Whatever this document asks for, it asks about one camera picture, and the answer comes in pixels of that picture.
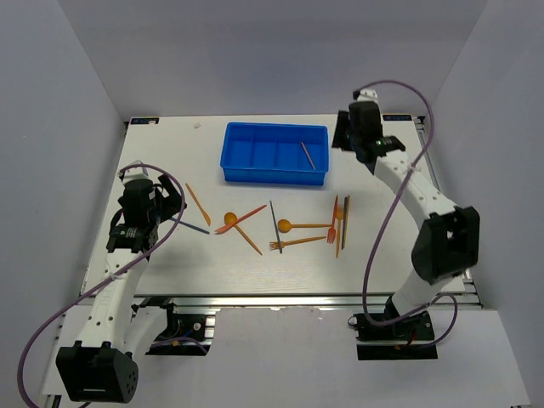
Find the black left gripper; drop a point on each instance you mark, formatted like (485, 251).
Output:
(172, 202)

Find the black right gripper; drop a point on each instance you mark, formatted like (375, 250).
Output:
(342, 125)

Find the grey-blue chopstick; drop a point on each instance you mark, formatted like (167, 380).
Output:
(347, 217)
(277, 232)

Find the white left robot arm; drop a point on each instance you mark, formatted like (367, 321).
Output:
(101, 364)

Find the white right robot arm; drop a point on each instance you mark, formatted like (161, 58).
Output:
(448, 235)

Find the blue chopstick left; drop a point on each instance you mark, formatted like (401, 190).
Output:
(190, 226)

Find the orange plastic knife left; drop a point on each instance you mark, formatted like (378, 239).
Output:
(204, 214)

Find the blue divided plastic bin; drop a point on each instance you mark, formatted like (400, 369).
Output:
(271, 153)

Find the red-orange plastic knife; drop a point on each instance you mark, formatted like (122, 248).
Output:
(227, 227)

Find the orange spoon left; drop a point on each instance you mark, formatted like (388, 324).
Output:
(238, 227)

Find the orange spoon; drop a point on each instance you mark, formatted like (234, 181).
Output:
(238, 227)
(285, 226)

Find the right table label sticker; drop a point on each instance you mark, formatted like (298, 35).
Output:
(396, 118)

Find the table label sticker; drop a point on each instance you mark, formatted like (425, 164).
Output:
(144, 121)
(396, 118)

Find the orange chopstick long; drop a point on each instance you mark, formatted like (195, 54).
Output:
(337, 238)

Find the left table label sticker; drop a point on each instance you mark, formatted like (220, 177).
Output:
(144, 121)

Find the red-orange fork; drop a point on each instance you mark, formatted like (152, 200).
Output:
(331, 233)

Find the orange spoon centre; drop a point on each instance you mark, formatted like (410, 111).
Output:
(285, 226)

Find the orange fork lower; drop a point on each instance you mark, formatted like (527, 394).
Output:
(273, 246)

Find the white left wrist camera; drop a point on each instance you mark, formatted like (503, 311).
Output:
(134, 171)

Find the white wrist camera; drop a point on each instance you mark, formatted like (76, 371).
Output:
(134, 171)
(365, 95)

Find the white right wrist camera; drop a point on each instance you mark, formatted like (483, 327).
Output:
(365, 95)

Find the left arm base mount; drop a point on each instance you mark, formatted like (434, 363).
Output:
(188, 331)

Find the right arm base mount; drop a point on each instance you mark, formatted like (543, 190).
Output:
(405, 340)

